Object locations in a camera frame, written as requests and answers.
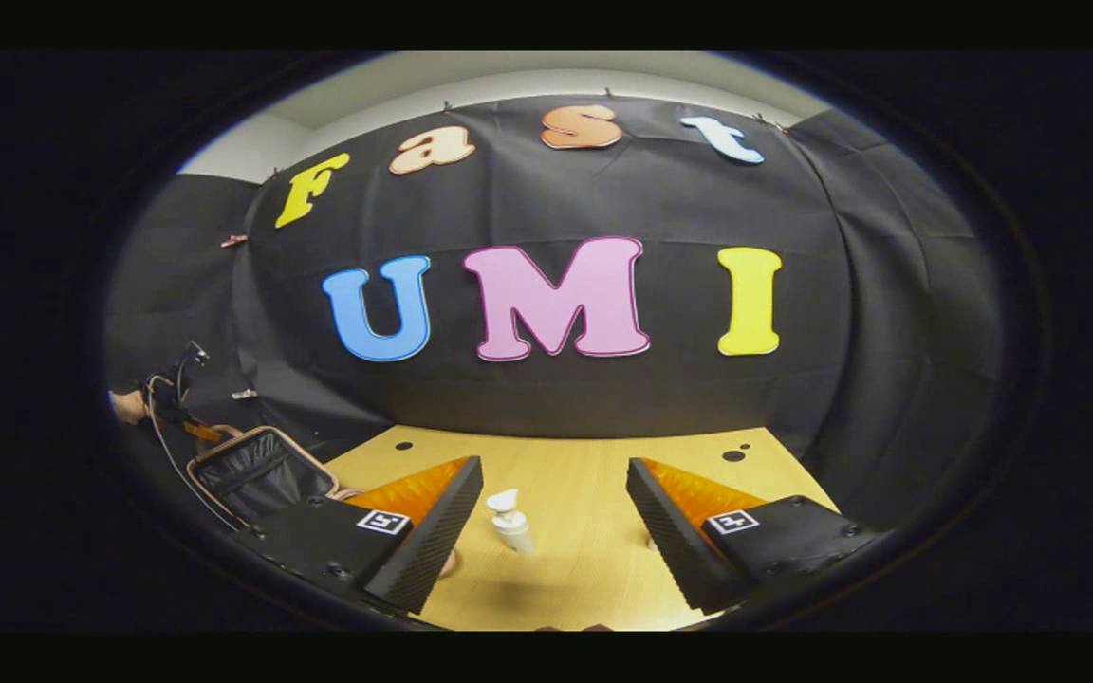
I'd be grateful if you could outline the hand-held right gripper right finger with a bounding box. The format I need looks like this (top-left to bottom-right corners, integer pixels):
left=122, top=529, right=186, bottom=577
left=626, top=457, right=895, bottom=616

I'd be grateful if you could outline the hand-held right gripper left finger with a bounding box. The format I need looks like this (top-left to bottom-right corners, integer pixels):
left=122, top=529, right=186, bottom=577
left=232, top=455, right=485, bottom=616

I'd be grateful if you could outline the white pump bottle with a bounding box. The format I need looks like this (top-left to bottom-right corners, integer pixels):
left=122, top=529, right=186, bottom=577
left=486, top=489, right=535, bottom=554

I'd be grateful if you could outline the thin gripper cable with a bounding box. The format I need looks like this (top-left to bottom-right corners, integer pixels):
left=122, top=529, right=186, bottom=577
left=146, top=375, right=246, bottom=530

